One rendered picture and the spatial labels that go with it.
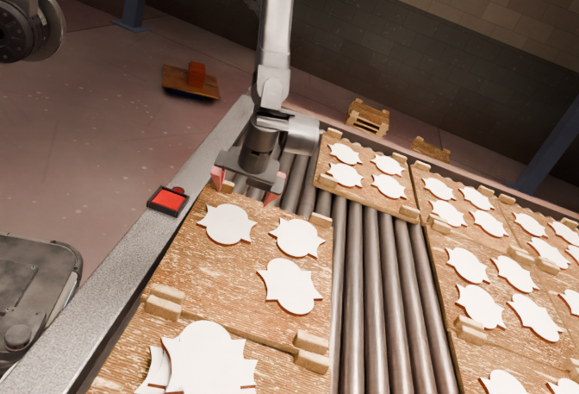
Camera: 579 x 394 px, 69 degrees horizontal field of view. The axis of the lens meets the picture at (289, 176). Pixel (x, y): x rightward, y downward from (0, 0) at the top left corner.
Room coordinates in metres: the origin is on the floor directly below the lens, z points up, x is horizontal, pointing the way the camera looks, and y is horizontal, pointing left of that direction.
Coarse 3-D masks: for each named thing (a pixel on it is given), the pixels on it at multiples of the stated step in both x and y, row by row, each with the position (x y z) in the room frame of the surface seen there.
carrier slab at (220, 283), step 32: (224, 192) 0.90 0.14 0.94; (192, 224) 0.74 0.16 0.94; (192, 256) 0.64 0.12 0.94; (224, 256) 0.68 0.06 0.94; (256, 256) 0.72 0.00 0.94; (320, 256) 0.80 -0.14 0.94; (192, 288) 0.57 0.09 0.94; (224, 288) 0.60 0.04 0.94; (256, 288) 0.63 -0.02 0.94; (320, 288) 0.70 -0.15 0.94; (224, 320) 0.52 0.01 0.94; (256, 320) 0.55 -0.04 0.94; (288, 320) 0.58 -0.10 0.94; (320, 320) 0.61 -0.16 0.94
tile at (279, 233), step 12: (288, 228) 0.84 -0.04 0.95; (300, 228) 0.86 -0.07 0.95; (312, 228) 0.88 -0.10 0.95; (288, 240) 0.80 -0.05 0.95; (300, 240) 0.82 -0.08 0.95; (312, 240) 0.84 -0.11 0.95; (324, 240) 0.85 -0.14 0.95; (288, 252) 0.76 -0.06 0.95; (300, 252) 0.77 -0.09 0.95; (312, 252) 0.79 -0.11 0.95
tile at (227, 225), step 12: (228, 204) 0.84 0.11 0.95; (216, 216) 0.78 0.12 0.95; (228, 216) 0.80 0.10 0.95; (240, 216) 0.82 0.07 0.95; (216, 228) 0.74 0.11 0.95; (228, 228) 0.76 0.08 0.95; (240, 228) 0.77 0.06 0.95; (216, 240) 0.71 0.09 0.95; (228, 240) 0.72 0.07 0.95; (240, 240) 0.74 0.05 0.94
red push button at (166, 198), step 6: (162, 192) 0.81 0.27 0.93; (168, 192) 0.82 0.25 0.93; (156, 198) 0.78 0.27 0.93; (162, 198) 0.79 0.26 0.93; (168, 198) 0.80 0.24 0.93; (174, 198) 0.81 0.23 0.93; (180, 198) 0.82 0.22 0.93; (162, 204) 0.77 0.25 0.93; (168, 204) 0.78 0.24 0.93; (174, 204) 0.79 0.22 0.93; (180, 204) 0.80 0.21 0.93
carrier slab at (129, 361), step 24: (144, 312) 0.48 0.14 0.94; (144, 336) 0.44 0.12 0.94; (168, 336) 0.45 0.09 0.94; (120, 360) 0.38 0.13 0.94; (144, 360) 0.40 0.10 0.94; (264, 360) 0.48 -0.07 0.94; (288, 360) 0.49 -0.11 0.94; (96, 384) 0.34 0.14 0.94; (120, 384) 0.35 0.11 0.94; (264, 384) 0.44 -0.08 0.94; (288, 384) 0.45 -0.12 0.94; (312, 384) 0.47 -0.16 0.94
